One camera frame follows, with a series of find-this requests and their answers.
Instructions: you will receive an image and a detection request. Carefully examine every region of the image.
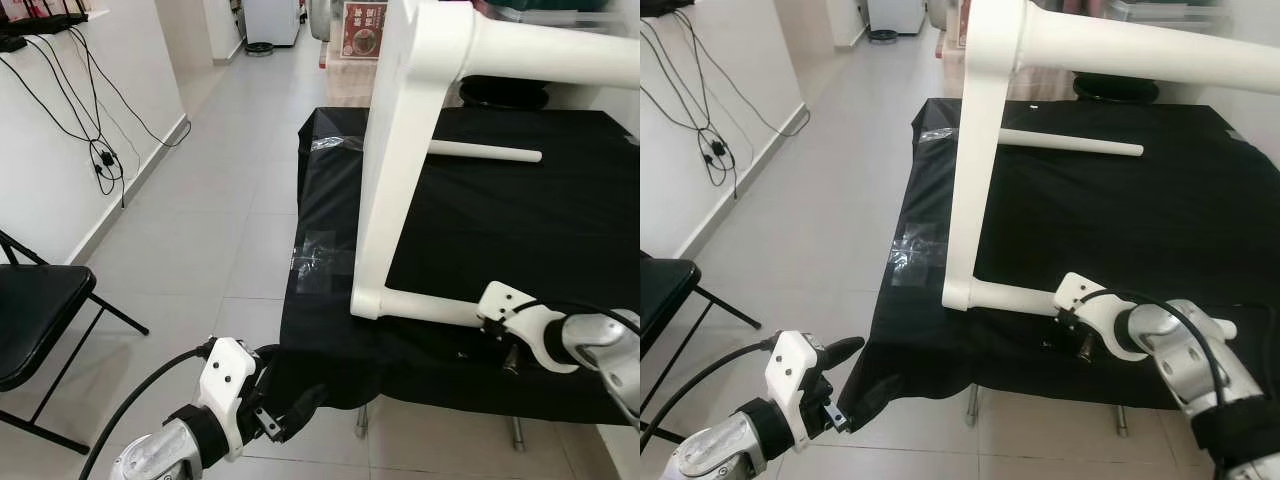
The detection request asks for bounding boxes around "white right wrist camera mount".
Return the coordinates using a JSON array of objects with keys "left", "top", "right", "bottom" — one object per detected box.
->
[
  {"left": 478, "top": 282, "right": 581, "bottom": 376},
  {"left": 1055, "top": 272, "right": 1151, "bottom": 361}
]

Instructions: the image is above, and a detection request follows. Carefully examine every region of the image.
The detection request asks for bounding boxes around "black tablecloth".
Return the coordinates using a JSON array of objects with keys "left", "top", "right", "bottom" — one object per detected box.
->
[
  {"left": 862, "top": 95, "right": 1280, "bottom": 411},
  {"left": 270, "top": 105, "right": 641, "bottom": 426}
]

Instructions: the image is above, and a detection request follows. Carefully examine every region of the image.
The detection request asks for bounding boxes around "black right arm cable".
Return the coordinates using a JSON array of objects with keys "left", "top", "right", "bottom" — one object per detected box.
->
[
  {"left": 1075, "top": 288, "right": 1231, "bottom": 411},
  {"left": 515, "top": 298, "right": 641, "bottom": 336}
]

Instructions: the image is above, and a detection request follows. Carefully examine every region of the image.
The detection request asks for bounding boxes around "flat clear tape patch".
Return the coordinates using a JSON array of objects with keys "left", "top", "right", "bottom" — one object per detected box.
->
[
  {"left": 288, "top": 230, "right": 356, "bottom": 293},
  {"left": 890, "top": 225, "right": 946, "bottom": 288}
]

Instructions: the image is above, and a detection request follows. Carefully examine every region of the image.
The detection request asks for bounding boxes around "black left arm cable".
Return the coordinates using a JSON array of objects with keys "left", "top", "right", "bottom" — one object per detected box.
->
[
  {"left": 640, "top": 338, "right": 779, "bottom": 451},
  {"left": 80, "top": 340, "right": 216, "bottom": 480}
]

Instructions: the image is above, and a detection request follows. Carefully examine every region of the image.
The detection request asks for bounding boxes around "black bowl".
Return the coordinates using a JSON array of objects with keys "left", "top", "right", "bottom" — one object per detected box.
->
[
  {"left": 1072, "top": 72, "right": 1161, "bottom": 104},
  {"left": 460, "top": 75, "right": 551, "bottom": 111}
]

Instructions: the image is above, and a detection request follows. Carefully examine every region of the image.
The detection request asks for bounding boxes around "clear plastic storage box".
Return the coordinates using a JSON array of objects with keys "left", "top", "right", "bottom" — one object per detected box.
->
[{"left": 1100, "top": 0, "right": 1236, "bottom": 23}]

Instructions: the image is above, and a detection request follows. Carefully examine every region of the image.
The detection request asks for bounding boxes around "black chair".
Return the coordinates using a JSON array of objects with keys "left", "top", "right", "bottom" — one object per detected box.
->
[
  {"left": 0, "top": 230, "right": 151, "bottom": 456},
  {"left": 640, "top": 250, "right": 763, "bottom": 401}
]

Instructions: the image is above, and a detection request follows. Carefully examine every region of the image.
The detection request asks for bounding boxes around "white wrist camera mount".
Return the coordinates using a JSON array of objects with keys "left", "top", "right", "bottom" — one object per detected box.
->
[
  {"left": 478, "top": 282, "right": 581, "bottom": 376},
  {"left": 765, "top": 330, "right": 831, "bottom": 451},
  {"left": 1055, "top": 272, "right": 1151, "bottom": 361},
  {"left": 198, "top": 337, "right": 259, "bottom": 456}
]

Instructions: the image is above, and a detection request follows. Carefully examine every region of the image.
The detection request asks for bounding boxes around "pink patterned cloth stand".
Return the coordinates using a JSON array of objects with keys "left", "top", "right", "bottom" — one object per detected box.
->
[{"left": 320, "top": 55, "right": 386, "bottom": 106}]

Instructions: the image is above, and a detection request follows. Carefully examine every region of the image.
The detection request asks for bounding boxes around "thin wall cable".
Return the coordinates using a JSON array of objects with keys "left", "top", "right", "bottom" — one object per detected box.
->
[
  {"left": 680, "top": 10, "right": 811, "bottom": 136},
  {"left": 0, "top": 35, "right": 126, "bottom": 201},
  {"left": 60, "top": 25, "right": 191, "bottom": 149},
  {"left": 640, "top": 20, "right": 741, "bottom": 186}
]

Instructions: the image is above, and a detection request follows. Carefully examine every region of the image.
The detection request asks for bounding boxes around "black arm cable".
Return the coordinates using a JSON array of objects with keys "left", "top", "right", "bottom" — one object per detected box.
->
[
  {"left": 1075, "top": 288, "right": 1231, "bottom": 411},
  {"left": 640, "top": 338, "right": 779, "bottom": 451},
  {"left": 515, "top": 298, "right": 641, "bottom": 336},
  {"left": 80, "top": 340, "right": 216, "bottom": 480}
]

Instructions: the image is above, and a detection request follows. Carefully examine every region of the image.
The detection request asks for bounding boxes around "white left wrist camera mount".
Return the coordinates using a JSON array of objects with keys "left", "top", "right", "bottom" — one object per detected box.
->
[
  {"left": 765, "top": 330, "right": 831, "bottom": 451},
  {"left": 198, "top": 337, "right": 259, "bottom": 456}
]

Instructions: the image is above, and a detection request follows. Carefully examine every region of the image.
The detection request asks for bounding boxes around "white baseboard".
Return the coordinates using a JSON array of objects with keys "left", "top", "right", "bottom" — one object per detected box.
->
[
  {"left": 65, "top": 115, "right": 191, "bottom": 266},
  {"left": 680, "top": 105, "right": 811, "bottom": 259}
]

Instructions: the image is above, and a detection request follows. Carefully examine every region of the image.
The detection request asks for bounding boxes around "white appliance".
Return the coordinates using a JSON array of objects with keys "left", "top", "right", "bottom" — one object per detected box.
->
[
  {"left": 868, "top": 0, "right": 926, "bottom": 36},
  {"left": 245, "top": 0, "right": 301, "bottom": 46}
]

